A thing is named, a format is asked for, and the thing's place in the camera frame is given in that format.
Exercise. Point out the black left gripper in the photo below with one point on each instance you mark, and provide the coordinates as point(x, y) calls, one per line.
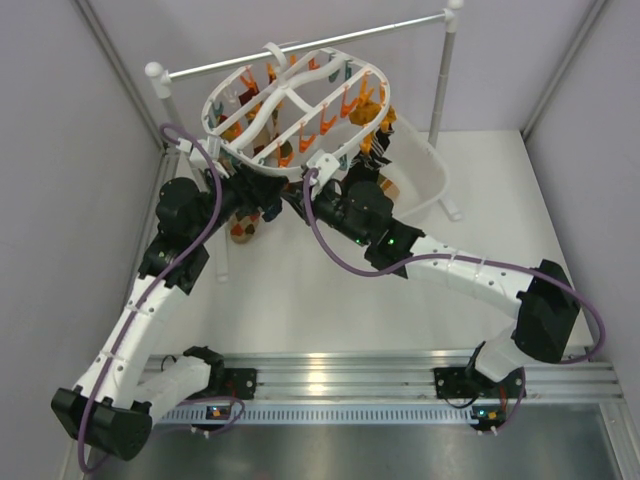
point(255, 191)

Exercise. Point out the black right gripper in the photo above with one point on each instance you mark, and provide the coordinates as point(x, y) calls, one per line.
point(327, 188)

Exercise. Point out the white round sock hanger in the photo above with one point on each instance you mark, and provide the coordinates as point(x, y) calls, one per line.
point(270, 115)

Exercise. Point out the striped maroon green sock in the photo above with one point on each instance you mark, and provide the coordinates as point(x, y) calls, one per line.
point(389, 188)

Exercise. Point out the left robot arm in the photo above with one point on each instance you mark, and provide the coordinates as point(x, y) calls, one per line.
point(110, 408)

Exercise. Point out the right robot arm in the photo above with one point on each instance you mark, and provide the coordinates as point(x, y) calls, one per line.
point(538, 300)

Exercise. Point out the black white striped sock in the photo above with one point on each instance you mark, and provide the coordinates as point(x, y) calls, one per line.
point(367, 166)

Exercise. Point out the white plastic basin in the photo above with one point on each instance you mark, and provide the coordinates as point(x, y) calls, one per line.
point(416, 167)

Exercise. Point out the white rack foot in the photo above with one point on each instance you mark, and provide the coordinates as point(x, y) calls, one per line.
point(221, 247)

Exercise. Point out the mustard yellow sock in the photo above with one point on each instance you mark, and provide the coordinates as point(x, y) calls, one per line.
point(365, 112)

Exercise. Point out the grey metal rack pole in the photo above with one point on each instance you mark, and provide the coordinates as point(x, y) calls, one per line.
point(173, 117)

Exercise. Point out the grey horizontal rack bar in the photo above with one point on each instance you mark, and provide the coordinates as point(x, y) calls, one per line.
point(161, 78)

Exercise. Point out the right grey rack pole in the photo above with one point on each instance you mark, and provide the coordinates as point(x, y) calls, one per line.
point(442, 83)

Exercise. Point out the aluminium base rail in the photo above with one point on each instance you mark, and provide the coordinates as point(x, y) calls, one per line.
point(392, 388)

